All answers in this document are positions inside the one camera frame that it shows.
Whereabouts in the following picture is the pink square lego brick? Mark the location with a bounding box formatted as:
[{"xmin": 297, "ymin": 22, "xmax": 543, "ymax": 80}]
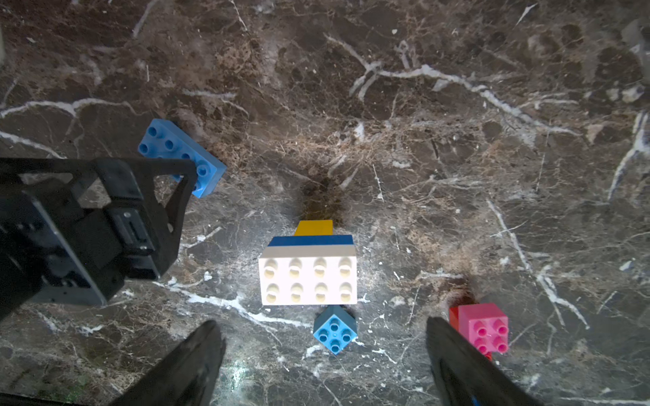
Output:
[{"xmin": 458, "ymin": 304, "xmax": 510, "ymax": 355}]

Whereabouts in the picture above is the white long lego brick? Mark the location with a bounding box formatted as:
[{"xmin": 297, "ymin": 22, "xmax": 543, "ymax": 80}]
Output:
[{"xmin": 258, "ymin": 245, "xmax": 357, "ymax": 306}]

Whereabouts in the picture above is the light blue square lego brick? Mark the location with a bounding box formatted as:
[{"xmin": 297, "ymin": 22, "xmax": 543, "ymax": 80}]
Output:
[{"xmin": 312, "ymin": 306, "xmax": 358, "ymax": 355}]

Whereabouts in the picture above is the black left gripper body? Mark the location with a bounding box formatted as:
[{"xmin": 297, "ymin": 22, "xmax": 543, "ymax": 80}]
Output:
[{"xmin": 1, "ymin": 173, "xmax": 157, "ymax": 318}]

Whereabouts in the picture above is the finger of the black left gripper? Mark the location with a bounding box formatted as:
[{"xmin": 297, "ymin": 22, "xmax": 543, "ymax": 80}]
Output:
[{"xmin": 1, "ymin": 158, "xmax": 197, "ymax": 277}]

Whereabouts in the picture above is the yellow square lego brick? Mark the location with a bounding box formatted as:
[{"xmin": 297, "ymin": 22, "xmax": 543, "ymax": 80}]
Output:
[{"xmin": 294, "ymin": 220, "xmax": 333, "ymax": 236}]

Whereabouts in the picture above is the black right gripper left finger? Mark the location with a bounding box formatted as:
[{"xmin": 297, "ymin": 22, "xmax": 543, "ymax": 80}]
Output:
[{"xmin": 112, "ymin": 320, "xmax": 226, "ymax": 405}]

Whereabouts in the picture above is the red long lego brick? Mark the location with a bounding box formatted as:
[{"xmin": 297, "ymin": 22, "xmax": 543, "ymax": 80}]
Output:
[{"xmin": 449, "ymin": 306, "xmax": 493, "ymax": 361}]

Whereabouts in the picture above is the light blue long lego brick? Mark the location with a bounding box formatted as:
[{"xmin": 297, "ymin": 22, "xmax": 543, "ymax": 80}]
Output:
[{"xmin": 138, "ymin": 118, "xmax": 227, "ymax": 198}]

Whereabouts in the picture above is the dark blue long lego brick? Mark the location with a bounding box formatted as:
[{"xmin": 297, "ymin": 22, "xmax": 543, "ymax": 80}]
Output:
[{"xmin": 268, "ymin": 235, "xmax": 354, "ymax": 247}]

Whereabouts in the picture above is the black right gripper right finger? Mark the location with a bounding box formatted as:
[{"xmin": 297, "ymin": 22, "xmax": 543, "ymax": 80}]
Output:
[{"xmin": 426, "ymin": 317, "xmax": 540, "ymax": 405}]

